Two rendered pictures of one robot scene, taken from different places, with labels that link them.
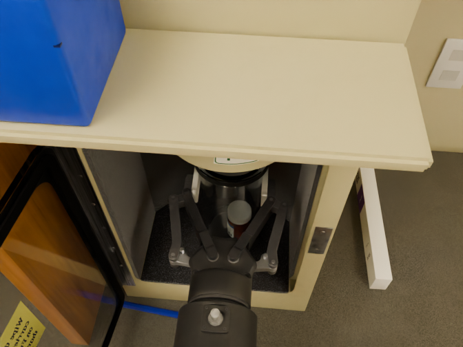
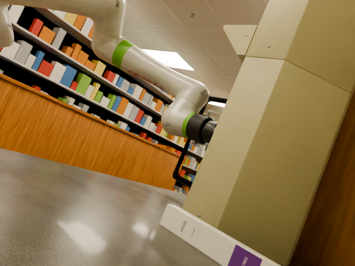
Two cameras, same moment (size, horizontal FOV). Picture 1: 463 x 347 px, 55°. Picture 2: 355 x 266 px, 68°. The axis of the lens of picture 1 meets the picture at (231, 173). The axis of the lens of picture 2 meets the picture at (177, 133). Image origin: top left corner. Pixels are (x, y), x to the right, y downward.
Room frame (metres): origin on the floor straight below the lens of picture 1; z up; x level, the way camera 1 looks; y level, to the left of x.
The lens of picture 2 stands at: (0.59, -0.77, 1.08)
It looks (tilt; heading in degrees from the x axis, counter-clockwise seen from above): 5 degrees up; 123
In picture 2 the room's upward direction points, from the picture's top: 23 degrees clockwise
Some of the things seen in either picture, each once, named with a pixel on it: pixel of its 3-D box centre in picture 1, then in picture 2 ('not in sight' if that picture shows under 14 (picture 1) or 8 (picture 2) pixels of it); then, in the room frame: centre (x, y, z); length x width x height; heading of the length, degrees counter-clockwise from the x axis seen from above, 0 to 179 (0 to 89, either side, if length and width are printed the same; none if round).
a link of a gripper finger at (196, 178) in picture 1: (197, 177); not in sight; (0.38, 0.05, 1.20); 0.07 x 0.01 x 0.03; 176
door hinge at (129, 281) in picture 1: (100, 231); not in sight; (0.29, 0.18, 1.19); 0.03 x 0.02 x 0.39; 85
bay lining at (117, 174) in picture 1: (219, 162); not in sight; (0.41, 0.02, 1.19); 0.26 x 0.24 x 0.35; 85
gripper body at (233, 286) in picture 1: (222, 274); (219, 134); (0.23, 0.01, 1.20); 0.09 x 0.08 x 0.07; 176
